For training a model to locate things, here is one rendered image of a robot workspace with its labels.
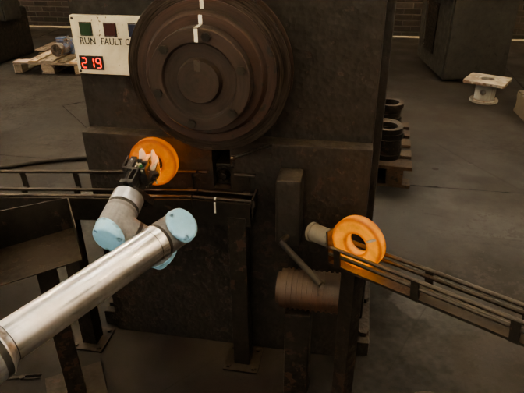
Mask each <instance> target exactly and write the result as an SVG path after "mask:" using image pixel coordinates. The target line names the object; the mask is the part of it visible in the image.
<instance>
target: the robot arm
mask: <svg viewBox="0 0 524 393"><path fill-rule="evenodd" d="M126 161H128V163H127V165H126V166H125V163H126ZM122 171H123V174H124V176H125V178H124V179H120V181H119V182H120V185H121V186H118V187H116V188H115V189H114V191H113V193H112V195H111V196H110V198H109V200H108V202H107V204H106V205H105V207H104V210H103V211H102V213H101V215H100V217H99V218H98V219H97V220H96V223H95V226H94V229H93V237H94V240H95V241H96V243H97V244H98V245H99V246H101V247H102V248H104V249H106V250H109V251H110V252H109V253H107V254H105V255H104V256H103V257H101V258H99V259H97V260H96V261H94V262H93V263H92V264H89V265H88V266H86V267H85V268H83V269H82V270H80V271H78V272H76V273H75V274H74V275H72V276H71V277H69V278H67V279H66V280H65V281H62V282H61V283H59V284H58V285H56V286H55V287H53V288H52V289H50V290H48V291H46V292H45V293H44V294H42V295H40V296H38V297H37V298H36V299H34V300H32V301H31V302H29V303H28V304H26V305H25V306H23V307H21V308H20V309H18V310H17V311H15V312H14V313H11V314H10V315H8V316H7V317H5V318H4V319H2V320H0V384H1V383H2V382H4V381H6V380H7V379H8V378H10V377H11V376H12V375H13V374H15V373H16V370H17V366H18V362H19V361H20V360H21V359H22V358H24V357H25V356H27V355H28V354H30V353H31V352H33V351H34V350H35V349H37V348H38V347H40V346H41V345H43V344H44V343H45V342H46V341H48V340H49V339H51V338H52V337H54V336H55V335H57V334H58V333H59V332H60V331H62V330H64V329H65V328H67V327H68V326H69V325H70V324H72V323H73V322H75V321H76V320H78V319H79V318H81V317H82V316H83V315H84V314H86V313H88V312H89V311H90V310H92V309H93V308H94V307H96V306H97V305H99V304H100V303H102V302H103V301H105V300H106V299H107V298H108V297H110V296H112V295H113V294H114V293H116V292H117V291H118V290H120V289H121V288H123V287H124V286H126V285H127V284H129V283H130V282H131V281H132V280H134V279H135V278H137V277H138V276H140V275H141V274H142V273H144V272H145V271H147V270H148V269H150V268H151V267H153V268H155V269H157V270H161V269H163V268H165V267H167V265H168V264H170V263H171V261H172V260H173V258H174V256H175V255H176V252H177V250H178V249H179V248H181V247H182V246H184V245H185V244H187V243H189V242H191V241H192V240H193V238H194V237H195V236H196V234H197V222H196V220H195V218H194V216H192V215H191V213H190V212H188V211H186V210H184V209H182V208H176V209H173V210H172V211H169V212H168V213H167V214H166V215H165V216H164V217H163V218H161V219H159V220H158V221H156V222H155V223H153V224H152V225H150V226H147V225H145V224H144V223H142V222H141V221H139V220H137V216H138V214H139V213H140V210H141V208H142V207H153V206H154V198H152V197H151V196H149V195H148V194H147V193H145V192H144V190H145V188H147V189H148V188H149V187H150V186H153V185H152V184H153V183H154V182H157V179H158V177H159V175H160V173H161V172H160V165H159V160H158V156H157V155H156V154H155V152H154V150H152V151H151V154H145V152H144V150H143V149H142V148H141V149H140V151H139V158H138V159H137V157H135V156H131V158H130V159H129V155H128V156H127V158H126V159H125V161H124V163H123V165H122Z"/></svg>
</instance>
